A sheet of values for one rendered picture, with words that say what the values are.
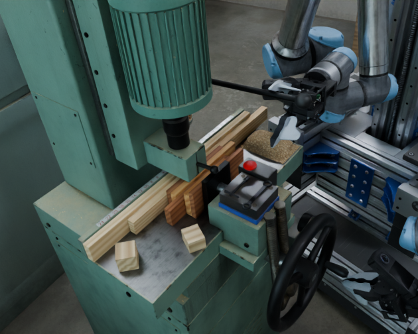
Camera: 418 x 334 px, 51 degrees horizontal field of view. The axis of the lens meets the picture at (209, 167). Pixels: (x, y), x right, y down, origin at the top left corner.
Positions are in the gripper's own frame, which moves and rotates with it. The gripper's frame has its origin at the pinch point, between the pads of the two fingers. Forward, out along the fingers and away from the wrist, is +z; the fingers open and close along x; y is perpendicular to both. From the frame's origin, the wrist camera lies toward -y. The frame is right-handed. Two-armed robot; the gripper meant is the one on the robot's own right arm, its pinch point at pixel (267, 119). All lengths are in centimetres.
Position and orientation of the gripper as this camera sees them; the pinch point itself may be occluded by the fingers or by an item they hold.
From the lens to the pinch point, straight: 98.9
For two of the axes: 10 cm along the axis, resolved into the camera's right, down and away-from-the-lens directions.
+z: -6.2, 5.4, -5.8
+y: 7.8, 3.1, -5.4
